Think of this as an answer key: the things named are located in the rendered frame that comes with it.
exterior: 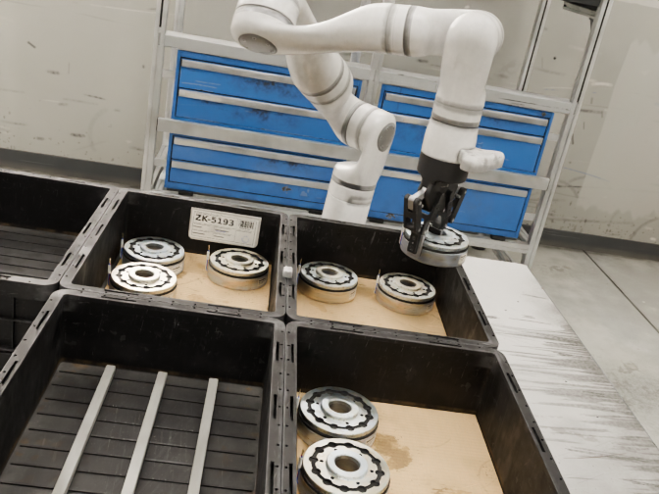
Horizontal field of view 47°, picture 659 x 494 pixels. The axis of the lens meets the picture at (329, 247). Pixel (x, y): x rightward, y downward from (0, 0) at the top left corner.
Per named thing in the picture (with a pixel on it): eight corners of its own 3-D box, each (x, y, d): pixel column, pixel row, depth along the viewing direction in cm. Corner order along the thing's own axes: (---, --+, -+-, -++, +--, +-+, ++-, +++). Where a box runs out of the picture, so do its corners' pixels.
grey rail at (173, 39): (157, 40, 297) (158, 28, 295) (569, 110, 319) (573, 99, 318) (153, 44, 288) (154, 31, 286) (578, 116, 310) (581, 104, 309)
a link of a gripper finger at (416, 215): (407, 191, 111) (410, 222, 115) (399, 198, 110) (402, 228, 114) (423, 197, 109) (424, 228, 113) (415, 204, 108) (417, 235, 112)
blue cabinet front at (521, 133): (355, 214, 325) (381, 83, 303) (517, 237, 334) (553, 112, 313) (355, 217, 322) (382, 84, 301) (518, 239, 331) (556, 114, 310)
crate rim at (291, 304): (286, 224, 140) (288, 212, 139) (446, 248, 143) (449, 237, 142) (282, 334, 103) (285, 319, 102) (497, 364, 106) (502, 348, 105)
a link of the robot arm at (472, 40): (472, 133, 105) (481, 123, 113) (502, 19, 99) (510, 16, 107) (423, 121, 106) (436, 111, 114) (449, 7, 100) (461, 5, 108)
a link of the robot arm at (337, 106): (310, 41, 135) (353, 57, 130) (363, 109, 159) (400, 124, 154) (283, 85, 134) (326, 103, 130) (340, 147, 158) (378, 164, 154)
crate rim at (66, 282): (120, 199, 136) (121, 186, 136) (286, 224, 140) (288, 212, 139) (55, 303, 100) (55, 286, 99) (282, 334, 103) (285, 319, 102)
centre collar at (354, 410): (319, 396, 99) (320, 392, 99) (356, 400, 100) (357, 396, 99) (321, 419, 94) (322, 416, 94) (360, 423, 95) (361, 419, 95)
